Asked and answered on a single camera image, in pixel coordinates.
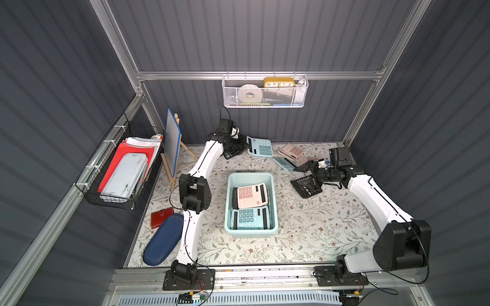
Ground black calculator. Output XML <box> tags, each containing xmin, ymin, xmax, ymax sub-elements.
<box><xmin>231</xmin><ymin>187</ymin><xmax>239</xmax><ymax>210</ymax></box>
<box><xmin>290</xmin><ymin>175</ymin><xmax>322</xmax><ymax>199</ymax></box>

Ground navy blue case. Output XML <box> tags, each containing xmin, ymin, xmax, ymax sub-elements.
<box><xmin>142</xmin><ymin>214</ymin><xmax>184</xmax><ymax>266</ymax></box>

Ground red stapler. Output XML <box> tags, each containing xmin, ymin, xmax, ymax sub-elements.
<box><xmin>151</xmin><ymin>207</ymin><xmax>174</xmax><ymax>229</ymax></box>

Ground black wire side basket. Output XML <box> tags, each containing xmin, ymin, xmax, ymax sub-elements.
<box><xmin>76</xmin><ymin>116</ymin><xmax>165</xmax><ymax>210</ymax></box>

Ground white pencil case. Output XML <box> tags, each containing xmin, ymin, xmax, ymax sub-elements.
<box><xmin>100</xmin><ymin>153</ymin><xmax>148</xmax><ymax>203</ymax></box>

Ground floral table mat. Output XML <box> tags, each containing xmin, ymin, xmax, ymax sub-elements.
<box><xmin>128</xmin><ymin>142</ymin><xmax>391</xmax><ymax>267</ymax></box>

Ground white papers in basket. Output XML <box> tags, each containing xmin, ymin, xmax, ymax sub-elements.
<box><xmin>123</xmin><ymin>134</ymin><xmax>163</xmax><ymax>169</ymax></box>

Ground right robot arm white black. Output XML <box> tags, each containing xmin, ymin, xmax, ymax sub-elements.
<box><xmin>292</xmin><ymin>161</ymin><xmax>431</xmax><ymax>274</ymax></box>

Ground white tape roll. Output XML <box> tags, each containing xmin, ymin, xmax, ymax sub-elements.
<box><xmin>237</xmin><ymin>84</ymin><xmax>263</xmax><ymax>104</ymax></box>

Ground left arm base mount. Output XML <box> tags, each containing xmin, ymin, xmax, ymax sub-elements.
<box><xmin>162</xmin><ymin>269</ymin><xmax>216</xmax><ymax>291</ymax></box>

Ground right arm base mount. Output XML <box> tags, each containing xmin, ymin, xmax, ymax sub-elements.
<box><xmin>313</xmin><ymin>266</ymin><xmax>369</xmax><ymax>288</ymax></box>

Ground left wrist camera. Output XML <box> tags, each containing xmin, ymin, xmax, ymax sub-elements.
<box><xmin>218</xmin><ymin>118</ymin><xmax>240</xmax><ymax>139</ymax></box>

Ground white wire wall basket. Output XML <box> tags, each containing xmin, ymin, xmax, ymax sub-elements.
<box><xmin>222</xmin><ymin>73</ymin><xmax>310</xmax><ymax>108</ymax></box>

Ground wooden easel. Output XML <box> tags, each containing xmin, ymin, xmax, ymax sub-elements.
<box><xmin>160</xmin><ymin>113</ymin><xmax>200</xmax><ymax>190</ymax></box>

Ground pink calculator back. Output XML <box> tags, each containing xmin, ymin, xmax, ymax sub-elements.
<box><xmin>279</xmin><ymin>144</ymin><xmax>304</xmax><ymax>161</ymax></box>

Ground blue framed whiteboard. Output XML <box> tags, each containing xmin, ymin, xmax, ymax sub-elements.
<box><xmin>163</xmin><ymin>108</ymin><xmax>181</xmax><ymax>178</ymax></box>

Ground mint green storage box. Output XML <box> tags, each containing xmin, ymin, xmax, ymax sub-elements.
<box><xmin>225</xmin><ymin>172</ymin><xmax>279</xmax><ymax>238</ymax></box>

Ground small circuit board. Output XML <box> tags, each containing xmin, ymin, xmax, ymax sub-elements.
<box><xmin>176</xmin><ymin>291</ymin><xmax>207</xmax><ymax>305</ymax></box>

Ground yellow clock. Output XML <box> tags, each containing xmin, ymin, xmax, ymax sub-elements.
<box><xmin>264</xmin><ymin>76</ymin><xmax>296</xmax><ymax>88</ymax></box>

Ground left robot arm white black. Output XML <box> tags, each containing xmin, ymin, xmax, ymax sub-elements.
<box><xmin>170</xmin><ymin>127</ymin><xmax>240</xmax><ymax>283</ymax></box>

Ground red folder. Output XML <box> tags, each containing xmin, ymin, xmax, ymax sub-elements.
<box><xmin>97</xmin><ymin>143</ymin><xmax>153</xmax><ymax>193</ymax></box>

